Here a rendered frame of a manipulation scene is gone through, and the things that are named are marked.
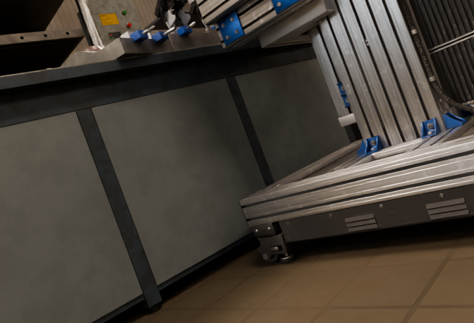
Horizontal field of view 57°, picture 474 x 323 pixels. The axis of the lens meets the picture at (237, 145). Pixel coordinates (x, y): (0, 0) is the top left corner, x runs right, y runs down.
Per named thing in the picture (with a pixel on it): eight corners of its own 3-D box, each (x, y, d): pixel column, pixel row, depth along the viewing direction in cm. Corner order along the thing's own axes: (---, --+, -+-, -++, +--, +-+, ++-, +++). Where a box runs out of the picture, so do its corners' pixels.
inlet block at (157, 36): (182, 35, 153) (177, 21, 153) (173, 34, 149) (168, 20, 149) (156, 51, 160) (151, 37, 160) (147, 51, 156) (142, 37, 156)
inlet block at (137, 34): (162, 34, 144) (156, 19, 144) (152, 34, 140) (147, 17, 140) (136, 51, 151) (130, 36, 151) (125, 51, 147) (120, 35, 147)
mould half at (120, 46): (175, 53, 162) (164, 25, 162) (125, 53, 140) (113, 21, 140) (92, 101, 188) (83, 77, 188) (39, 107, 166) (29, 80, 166)
